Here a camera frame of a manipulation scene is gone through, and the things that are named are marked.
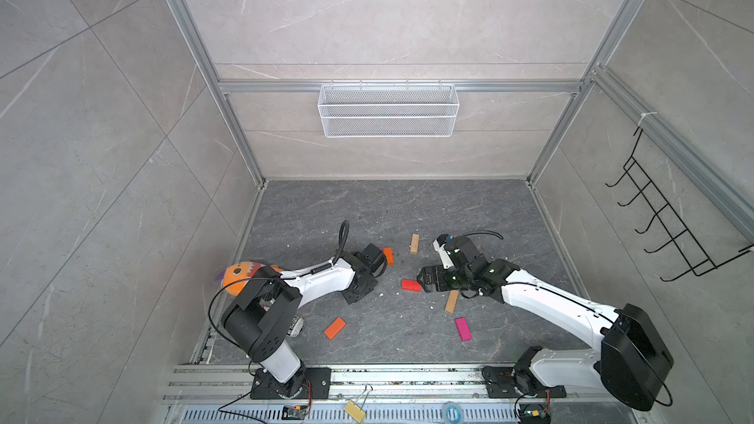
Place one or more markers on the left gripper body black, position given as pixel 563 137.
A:
pixel 371 286

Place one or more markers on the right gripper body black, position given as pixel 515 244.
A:
pixel 457 279

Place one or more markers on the orange block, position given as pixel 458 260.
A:
pixel 335 328
pixel 388 252

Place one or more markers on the red block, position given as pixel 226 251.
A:
pixel 411 285

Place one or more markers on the wooden block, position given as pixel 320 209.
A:
pixel 414 244
pixel 452 301

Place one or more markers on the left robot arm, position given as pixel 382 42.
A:
pixel 266 300

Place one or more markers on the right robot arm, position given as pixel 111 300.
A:
pixel 624 353

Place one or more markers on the magenta block lower right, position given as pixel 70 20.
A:
pixel 463 329

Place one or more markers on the orange plush toy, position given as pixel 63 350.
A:
pixel 235 277

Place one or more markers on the tape roll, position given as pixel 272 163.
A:
pixel 452 413

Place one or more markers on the yellow tag with clip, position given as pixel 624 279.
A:
pixel 354 409

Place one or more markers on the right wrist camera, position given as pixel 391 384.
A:
pixel 439 246

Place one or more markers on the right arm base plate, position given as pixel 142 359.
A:
pixel 500 381

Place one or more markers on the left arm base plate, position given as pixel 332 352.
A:
pixel 307 382

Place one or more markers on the white wire mesh basket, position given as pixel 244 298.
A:
pixel 388 110

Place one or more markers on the black wire hook rack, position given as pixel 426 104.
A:
pixel 697 262

